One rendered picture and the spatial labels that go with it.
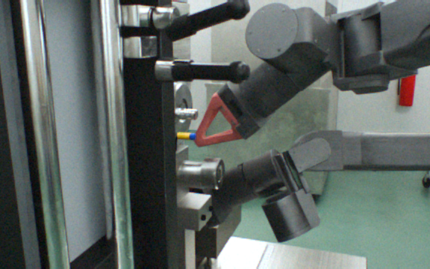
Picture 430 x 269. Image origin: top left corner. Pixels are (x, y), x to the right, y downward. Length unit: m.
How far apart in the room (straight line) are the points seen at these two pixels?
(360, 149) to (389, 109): 4.49
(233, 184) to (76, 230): 0.39
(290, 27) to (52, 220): 0.30
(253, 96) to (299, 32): 0.12
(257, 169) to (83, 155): 0.38
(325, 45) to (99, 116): 0.27
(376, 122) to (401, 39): 4.70
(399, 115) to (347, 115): 0.56
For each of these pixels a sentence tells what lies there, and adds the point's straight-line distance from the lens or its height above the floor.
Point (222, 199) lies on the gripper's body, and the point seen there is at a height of 1.11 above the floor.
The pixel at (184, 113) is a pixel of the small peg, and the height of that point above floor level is 1.25.
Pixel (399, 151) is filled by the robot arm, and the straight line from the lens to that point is 0.65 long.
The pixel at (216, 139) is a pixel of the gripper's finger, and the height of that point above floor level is 1.22.
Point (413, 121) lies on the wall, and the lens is 5.16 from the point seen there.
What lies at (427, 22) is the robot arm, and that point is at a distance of 0.43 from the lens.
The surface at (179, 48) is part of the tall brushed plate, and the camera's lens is 1.45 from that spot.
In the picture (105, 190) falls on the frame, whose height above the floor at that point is 1.27.
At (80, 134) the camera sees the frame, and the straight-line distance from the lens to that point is 0.25.
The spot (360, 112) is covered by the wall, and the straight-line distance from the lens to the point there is 5.11.
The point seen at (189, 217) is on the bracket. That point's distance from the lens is 0.56.
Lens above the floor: 1.36
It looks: 15 degrees down
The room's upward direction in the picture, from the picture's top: straight up
